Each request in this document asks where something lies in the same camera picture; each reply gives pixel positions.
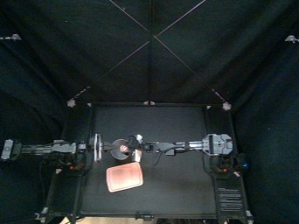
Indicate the red onion toy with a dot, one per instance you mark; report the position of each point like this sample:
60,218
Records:
124,149

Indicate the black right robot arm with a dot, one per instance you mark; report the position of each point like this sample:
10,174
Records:
202,145

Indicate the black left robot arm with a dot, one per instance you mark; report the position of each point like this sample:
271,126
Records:
47,148

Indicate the grey bowl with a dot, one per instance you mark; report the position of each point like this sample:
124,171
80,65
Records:
119,153

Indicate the pink cutting board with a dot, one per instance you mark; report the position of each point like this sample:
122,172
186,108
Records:
124,177

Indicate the black table edge clamp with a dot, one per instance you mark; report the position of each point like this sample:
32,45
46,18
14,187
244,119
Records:
144,216

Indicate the silver frame corner bracket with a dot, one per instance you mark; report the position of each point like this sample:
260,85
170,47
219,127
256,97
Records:
71,102
226,106
291,38
148,102
12,37

